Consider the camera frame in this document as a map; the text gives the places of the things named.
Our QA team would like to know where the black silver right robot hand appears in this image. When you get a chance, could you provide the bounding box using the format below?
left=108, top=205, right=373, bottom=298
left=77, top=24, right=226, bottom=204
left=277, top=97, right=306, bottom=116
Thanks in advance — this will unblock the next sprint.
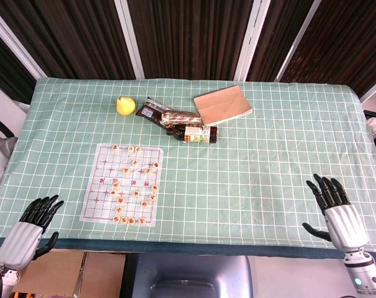
left=302, top=173, right=370, bottom=253

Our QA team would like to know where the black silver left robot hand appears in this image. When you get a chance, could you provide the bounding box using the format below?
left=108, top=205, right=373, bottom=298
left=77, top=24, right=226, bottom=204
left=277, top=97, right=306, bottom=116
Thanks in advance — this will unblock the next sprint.
left=0, top=194, right=65, bottom=270

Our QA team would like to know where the brown cardboard box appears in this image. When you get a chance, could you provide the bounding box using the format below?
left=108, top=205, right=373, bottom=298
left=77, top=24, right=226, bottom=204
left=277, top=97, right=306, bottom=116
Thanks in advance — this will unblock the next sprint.
left=11, top=250, right=127, bottom=298

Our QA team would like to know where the translucent Chinese chess board sheet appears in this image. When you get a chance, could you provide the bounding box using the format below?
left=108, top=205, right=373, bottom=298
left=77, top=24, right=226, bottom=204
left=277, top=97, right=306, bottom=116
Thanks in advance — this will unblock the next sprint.
left=79, top=143, right=165, bottom=228

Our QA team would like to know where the black chair armrest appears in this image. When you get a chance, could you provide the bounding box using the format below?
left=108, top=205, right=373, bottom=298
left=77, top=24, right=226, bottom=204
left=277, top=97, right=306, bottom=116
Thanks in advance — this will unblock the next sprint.
left=0, top=117, right=16, bottom=139

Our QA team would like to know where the green white checked tablecloth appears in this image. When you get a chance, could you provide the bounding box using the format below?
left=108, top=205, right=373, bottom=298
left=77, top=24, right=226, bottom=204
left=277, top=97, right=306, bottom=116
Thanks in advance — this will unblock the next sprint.
left=0, top=76, right=376, bottom=260

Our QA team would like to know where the blue grey robot chest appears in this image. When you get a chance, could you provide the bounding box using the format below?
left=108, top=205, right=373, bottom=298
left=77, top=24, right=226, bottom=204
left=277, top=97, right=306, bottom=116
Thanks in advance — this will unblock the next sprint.
left=125, top=253, right=254, bottom=298

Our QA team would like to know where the dark brown curtain panel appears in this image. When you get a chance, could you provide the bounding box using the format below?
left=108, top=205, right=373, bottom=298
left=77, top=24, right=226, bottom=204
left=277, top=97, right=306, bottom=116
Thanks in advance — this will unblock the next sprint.
left=127, top=0, right=254, bottom=83
left=279, top=0, right=376, bottom=94
left=0, top=27, right=37, bottom=104
left=0, top=0, right=137, bottom=80
left=246, top=0, right=320, bottom=83

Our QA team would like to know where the yellow pear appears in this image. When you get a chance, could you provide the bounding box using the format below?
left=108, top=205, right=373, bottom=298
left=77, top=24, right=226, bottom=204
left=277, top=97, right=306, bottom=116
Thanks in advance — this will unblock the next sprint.
left=115, top=96, right=137, bottom=117

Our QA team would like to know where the brown paper notebook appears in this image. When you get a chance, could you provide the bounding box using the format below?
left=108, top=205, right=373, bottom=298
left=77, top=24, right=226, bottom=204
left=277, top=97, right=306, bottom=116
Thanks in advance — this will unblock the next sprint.
left=192, top=84, right=254, bottom=127

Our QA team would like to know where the dark bottle with label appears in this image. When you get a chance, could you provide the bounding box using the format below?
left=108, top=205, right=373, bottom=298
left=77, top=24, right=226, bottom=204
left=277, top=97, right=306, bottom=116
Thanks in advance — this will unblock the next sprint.
left=166, top=124, right=219, bottom=145

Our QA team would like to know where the dark brown snack packet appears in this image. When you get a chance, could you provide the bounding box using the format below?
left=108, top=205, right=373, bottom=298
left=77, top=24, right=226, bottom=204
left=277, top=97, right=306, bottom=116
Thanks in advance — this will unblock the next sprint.
left=135, top=97, right=174, bottom=125

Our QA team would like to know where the cream red wrapped biscuit roll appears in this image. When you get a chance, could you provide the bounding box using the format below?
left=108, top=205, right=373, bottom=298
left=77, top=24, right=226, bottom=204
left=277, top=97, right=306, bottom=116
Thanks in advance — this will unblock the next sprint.
left=159, top=110, right=204, bottom=128

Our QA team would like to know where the white screen frame post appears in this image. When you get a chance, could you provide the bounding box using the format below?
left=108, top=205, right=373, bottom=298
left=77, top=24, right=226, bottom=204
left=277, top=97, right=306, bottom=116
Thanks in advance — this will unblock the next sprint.
left=358, top=70, right=376, bottom=104
left=114, top=0, right=145, bottom=79
left=274, top=0, right=323, bottom=83
left=234, top=0, right=272, bottom=83
left=0, top=5, right=48, bottom=80

